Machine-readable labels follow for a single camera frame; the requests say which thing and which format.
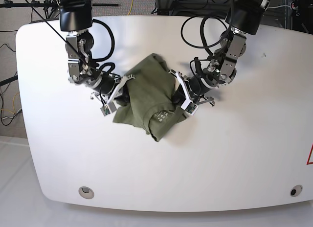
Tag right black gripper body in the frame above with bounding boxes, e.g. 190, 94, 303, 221
90, 74, 119, 96

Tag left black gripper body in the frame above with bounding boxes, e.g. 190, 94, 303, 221
186, 75, 212, 99

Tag olive green T-shirt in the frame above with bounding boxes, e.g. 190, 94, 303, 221
113, 53, 187, 142

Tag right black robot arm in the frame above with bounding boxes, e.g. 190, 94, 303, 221
56, 0, 130, 104

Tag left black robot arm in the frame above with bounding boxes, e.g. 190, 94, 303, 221
183, 0, 270, 104

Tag black tripod stand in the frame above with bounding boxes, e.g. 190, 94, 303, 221
0, 0, 119, 30

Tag left table grommet hole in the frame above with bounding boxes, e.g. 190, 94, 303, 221
78, 186, 94, 200

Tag table grommet hole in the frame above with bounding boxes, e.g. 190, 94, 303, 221
78, 186, 94, 200
290, 185, 303, 197

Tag right table grommet hole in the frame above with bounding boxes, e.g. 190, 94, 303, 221
290, 185, 303, 197

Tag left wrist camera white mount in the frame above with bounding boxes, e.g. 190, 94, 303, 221
168, 69, 216, 115

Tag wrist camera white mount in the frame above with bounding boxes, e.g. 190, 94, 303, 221
168, 69, 216, 115
90, 74, 135, 116

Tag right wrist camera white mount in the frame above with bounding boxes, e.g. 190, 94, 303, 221
90, 74, 135, 116

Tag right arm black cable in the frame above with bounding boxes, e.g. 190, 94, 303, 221
84, 18, 123, 81

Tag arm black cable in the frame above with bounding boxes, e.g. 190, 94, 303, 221
180, 15, 232, 76
84, 18, 123, 81

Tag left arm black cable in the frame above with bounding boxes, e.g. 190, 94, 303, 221
180, 15, 232, 76

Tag black floor cables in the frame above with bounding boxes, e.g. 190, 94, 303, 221
0, 42, 20, 126

